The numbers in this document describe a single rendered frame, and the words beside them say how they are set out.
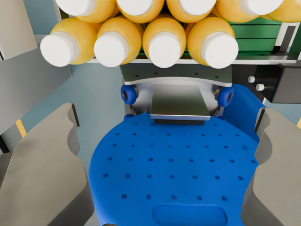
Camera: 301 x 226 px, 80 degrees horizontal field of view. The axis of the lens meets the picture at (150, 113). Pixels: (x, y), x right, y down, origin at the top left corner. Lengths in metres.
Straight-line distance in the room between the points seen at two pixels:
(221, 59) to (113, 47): 0.13
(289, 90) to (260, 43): 0.12
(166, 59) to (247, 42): 0.25
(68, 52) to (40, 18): 1.28
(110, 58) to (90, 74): 1.25
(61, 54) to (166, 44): 0.13
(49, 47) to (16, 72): 0.83
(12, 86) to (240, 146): 0.98
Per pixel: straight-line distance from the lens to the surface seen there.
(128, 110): 0.45
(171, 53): 0.23
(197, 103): 0.34
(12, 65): 1.08
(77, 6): 0.24
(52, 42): 0.27
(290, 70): 0.39
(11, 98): 1.06
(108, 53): 0.24
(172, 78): 0.40
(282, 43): 0.48
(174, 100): 0.35
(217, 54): 0.24
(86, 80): 1.53
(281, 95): 0.40
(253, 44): 0.46
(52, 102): 1.76
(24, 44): 0.35
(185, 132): 0.34
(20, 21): 0.35
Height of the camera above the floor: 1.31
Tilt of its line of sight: 58 degrees down
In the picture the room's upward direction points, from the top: 174 degrees counter-clockwise
